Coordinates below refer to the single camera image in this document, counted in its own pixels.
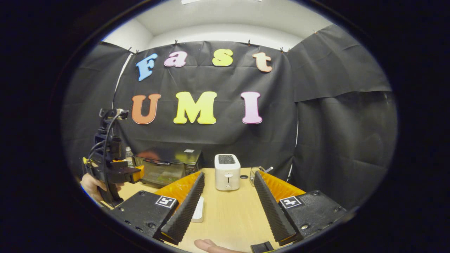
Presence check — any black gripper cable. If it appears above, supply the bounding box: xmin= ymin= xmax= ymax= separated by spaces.
xmin=101 ymin=111 xmax=127 ymax=176

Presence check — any white toaster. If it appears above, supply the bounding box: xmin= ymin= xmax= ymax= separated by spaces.
xmin=214 ymin=154 xmax=242 ymax=192

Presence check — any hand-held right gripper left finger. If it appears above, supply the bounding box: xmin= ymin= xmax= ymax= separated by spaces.
xmin=118 ymin=170 xmax=205 ymax=245

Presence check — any black backdrop cloth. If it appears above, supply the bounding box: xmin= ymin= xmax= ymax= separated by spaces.
xmin=62 ymin=24 xmax=398 ymax=211

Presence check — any small white plate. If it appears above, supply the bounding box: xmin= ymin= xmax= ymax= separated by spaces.
xmin=191 ymin=196 xmax=205 ymax=223

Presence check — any black electric oven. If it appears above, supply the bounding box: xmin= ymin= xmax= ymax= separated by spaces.
xmin=133 ymin=148 xmax=203 ymax=187

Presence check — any wire mesh utensil basket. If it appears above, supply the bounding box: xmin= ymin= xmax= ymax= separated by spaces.
xmin=249 ymin=166 xmax=266 ymax=187

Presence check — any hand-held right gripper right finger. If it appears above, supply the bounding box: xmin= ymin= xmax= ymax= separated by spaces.
xmin=254 ymin=170 xmax=348 ymax=246

